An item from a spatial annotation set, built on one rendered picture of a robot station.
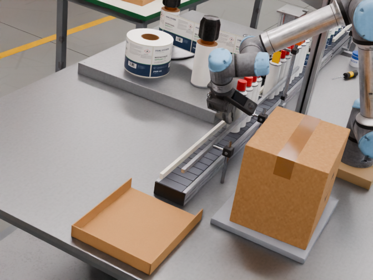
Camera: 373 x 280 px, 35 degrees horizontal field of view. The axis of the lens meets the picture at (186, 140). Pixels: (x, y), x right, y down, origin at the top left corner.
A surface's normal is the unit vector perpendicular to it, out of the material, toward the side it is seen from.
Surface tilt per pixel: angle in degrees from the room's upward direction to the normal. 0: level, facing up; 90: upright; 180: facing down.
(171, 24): 90
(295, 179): 90
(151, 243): 0
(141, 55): 90
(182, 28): 90
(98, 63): 0
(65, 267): 0
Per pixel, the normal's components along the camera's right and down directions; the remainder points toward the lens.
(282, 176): -0.42, 0.41
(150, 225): 0.13, -0.86
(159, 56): 0.44, 0.51
